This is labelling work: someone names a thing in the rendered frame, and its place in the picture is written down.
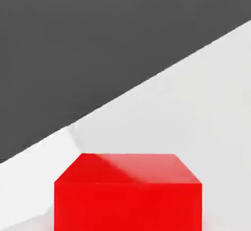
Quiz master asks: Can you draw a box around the small red cube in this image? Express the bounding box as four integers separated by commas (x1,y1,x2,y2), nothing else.
54,153,203,231

